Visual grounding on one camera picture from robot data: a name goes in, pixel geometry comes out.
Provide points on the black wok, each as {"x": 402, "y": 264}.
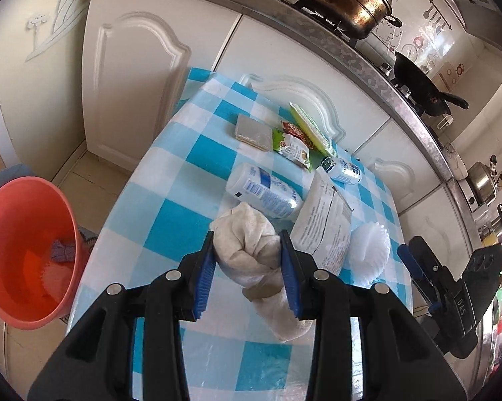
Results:
{"x": 422, "y": 83}

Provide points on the black gas stove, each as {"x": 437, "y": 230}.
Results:
{"x": 342, "y": 29}

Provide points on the green white snack packet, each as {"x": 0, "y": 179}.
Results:
{"x": 294, "y": 149}

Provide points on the white cabinet door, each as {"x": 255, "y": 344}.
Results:
{"x": 129, "y": 71}
{"x": 405, "y": 167}
{"x": 276, "y": 58}

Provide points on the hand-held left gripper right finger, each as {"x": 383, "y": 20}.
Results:
{"x": 291, "y": 277}

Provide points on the steel-edged kitchen countertop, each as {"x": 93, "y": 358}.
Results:
{"x": 359, "y": 60}

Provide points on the blue white checkered tablecloth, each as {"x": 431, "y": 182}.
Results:
{"x": 171, "y": 225}

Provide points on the small white foil-lid bottle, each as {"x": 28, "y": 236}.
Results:
{"x": 343, "y": 170}

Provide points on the grey square packet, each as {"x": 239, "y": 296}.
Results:
{"x": 253, "y": 131}

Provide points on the steel kettle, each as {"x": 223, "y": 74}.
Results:
{"x": 482, "y": 181}

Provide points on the large white blue-label bottle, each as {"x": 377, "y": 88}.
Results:
{"x": 263, "y": 190}

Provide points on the white fluted paper liner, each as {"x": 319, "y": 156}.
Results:
{"x": 50, "y": 277}
{"x": 371, "y": 250}

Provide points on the white cloth wad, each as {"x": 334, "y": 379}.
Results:
{"x": 251, "y": 238}

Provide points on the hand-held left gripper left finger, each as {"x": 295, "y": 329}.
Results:
{"x": 203, "y": 277}

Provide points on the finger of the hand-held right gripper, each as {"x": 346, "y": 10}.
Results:
{"x": 424, "y": 259}
{"x": 433, "y": 305}

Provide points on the white paper bag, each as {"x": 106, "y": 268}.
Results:
{"x": 322, "y": 225}

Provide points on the long green edged packet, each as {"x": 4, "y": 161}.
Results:
{"x": 311, "y": 127}

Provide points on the large steel cooking pot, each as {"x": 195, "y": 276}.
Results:
{"x": 351, "y": 2}

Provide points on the purple wrapper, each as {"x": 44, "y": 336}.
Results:
{"x": 61, "y": 250}

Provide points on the small red packet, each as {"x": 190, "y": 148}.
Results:
{"x": 290, "y": 127}

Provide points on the orange plastic bucket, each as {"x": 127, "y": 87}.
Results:
{"x": 25, "y": 217}

